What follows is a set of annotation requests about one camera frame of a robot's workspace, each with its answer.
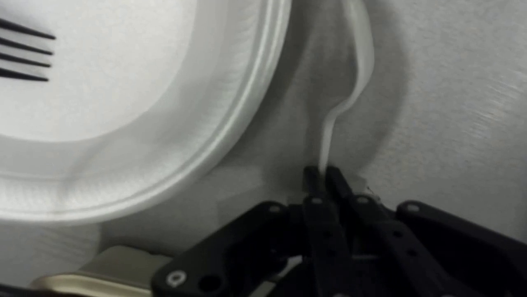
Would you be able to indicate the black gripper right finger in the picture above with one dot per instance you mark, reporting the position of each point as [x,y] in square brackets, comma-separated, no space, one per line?
[429,252]

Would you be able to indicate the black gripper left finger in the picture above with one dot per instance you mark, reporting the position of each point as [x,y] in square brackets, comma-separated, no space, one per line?
[248,247]

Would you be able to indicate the white plastic fork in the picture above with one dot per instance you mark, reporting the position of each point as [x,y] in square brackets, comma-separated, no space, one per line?
[363,54]

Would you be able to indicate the black plastic fork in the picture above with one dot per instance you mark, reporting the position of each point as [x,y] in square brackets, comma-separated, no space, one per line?
[27,54]

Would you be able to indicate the white foam plate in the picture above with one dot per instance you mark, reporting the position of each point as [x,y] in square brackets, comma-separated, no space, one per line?
[138,108]

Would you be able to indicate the beige cutlery tray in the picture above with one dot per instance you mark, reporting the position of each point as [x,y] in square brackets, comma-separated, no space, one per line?
[110,269]

